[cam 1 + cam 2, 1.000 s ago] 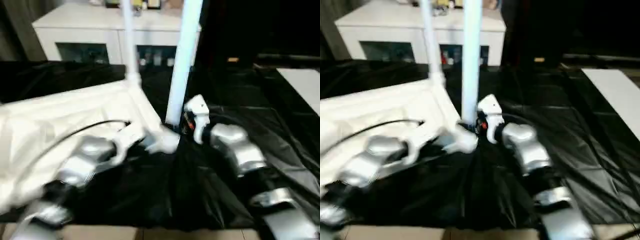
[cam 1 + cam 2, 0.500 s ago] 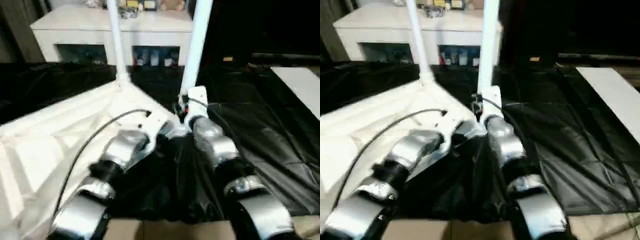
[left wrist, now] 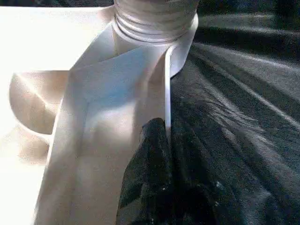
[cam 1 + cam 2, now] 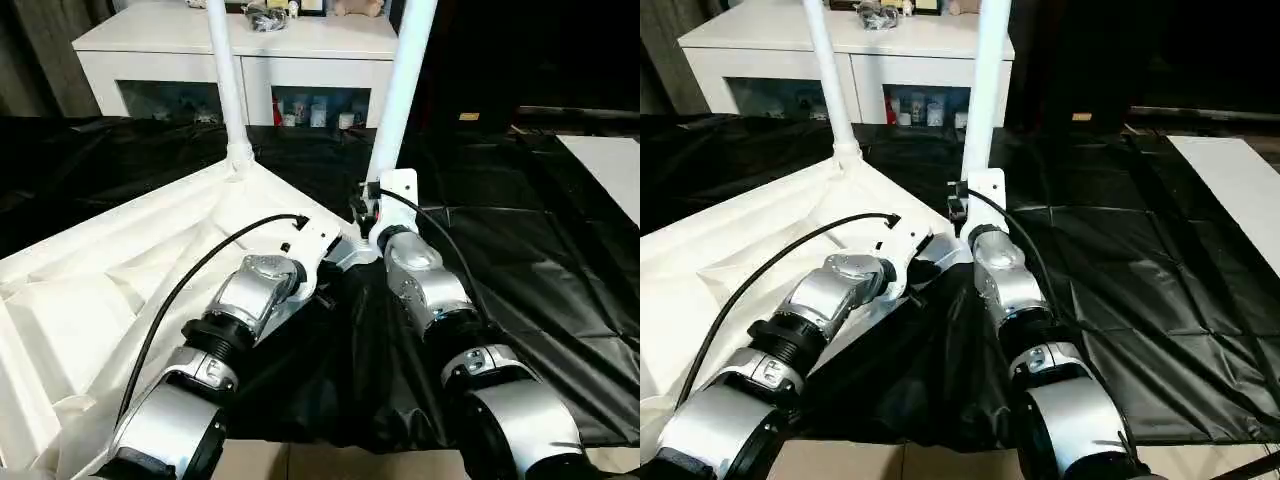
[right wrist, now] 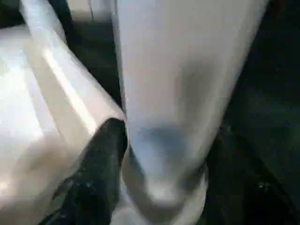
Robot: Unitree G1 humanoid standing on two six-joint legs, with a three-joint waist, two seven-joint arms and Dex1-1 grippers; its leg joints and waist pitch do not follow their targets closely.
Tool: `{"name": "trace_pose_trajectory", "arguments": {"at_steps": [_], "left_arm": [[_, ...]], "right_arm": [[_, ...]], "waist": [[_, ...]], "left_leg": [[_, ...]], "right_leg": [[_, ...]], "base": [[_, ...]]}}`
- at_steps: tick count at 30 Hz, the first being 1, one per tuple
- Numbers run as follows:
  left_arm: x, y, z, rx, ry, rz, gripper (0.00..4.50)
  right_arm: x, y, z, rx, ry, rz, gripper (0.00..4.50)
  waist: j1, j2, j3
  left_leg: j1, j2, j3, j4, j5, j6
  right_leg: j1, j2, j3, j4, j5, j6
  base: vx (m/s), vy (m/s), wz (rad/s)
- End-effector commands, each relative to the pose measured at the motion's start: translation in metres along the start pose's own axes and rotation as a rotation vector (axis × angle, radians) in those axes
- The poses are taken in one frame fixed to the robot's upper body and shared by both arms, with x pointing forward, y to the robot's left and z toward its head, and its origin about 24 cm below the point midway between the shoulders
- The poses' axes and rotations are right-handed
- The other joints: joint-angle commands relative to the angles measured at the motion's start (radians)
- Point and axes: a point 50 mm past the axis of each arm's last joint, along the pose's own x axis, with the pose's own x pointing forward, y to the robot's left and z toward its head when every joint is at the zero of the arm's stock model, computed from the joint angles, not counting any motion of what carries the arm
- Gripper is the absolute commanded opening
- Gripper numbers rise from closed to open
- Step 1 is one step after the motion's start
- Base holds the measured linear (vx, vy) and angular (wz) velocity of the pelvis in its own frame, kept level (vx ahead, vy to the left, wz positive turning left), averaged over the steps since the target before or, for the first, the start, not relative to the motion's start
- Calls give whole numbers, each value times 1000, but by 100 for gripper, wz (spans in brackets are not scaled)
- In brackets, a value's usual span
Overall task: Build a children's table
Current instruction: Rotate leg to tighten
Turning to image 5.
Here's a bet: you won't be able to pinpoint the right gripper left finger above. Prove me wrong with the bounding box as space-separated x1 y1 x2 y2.
38 118 129 225

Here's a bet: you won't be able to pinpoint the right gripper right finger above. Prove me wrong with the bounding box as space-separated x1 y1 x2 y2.
203 126 300 225

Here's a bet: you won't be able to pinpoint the white plastic table top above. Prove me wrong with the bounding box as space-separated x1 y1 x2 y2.
0 0 128 225

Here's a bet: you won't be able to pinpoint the white plastic table leg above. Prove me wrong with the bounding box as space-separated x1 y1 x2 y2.
109 0 270 225

